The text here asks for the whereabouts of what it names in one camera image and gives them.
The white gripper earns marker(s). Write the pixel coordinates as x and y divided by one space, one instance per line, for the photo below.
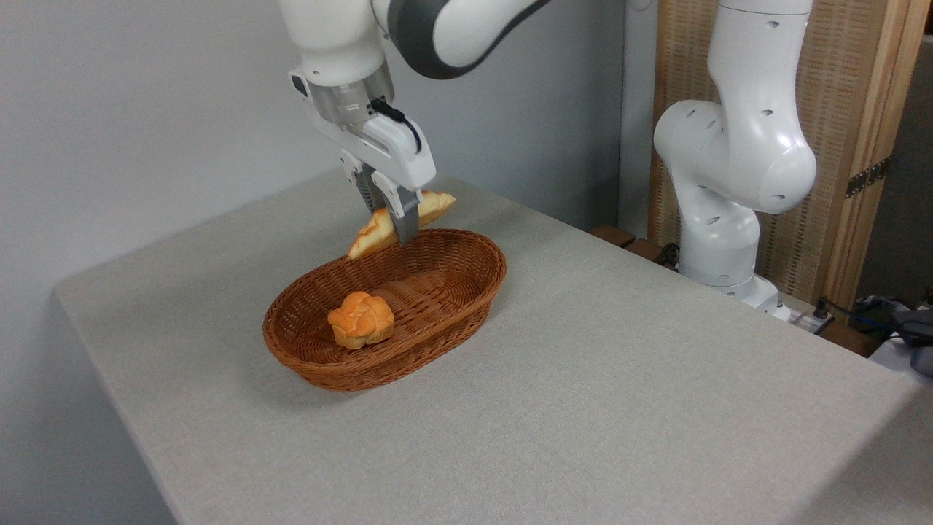
393 149

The long braided bread loaf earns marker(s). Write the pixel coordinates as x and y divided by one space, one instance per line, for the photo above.
373 233

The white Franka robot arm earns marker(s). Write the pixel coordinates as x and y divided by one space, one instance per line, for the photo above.
736 146

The brown oval wicker basket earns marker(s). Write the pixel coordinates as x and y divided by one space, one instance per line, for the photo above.
437 292

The round orange bread roll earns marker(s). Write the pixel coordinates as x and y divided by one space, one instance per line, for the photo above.
361 319

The grey tablecloth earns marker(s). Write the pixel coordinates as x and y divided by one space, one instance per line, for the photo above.
656 379

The wooden rattan folding screen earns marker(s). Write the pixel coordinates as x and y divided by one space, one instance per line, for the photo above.
845 73

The dark metal screen hinge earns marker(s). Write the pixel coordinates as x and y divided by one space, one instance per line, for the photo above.
867 177

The dark grey bag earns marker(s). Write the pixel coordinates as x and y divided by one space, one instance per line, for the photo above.
917 339

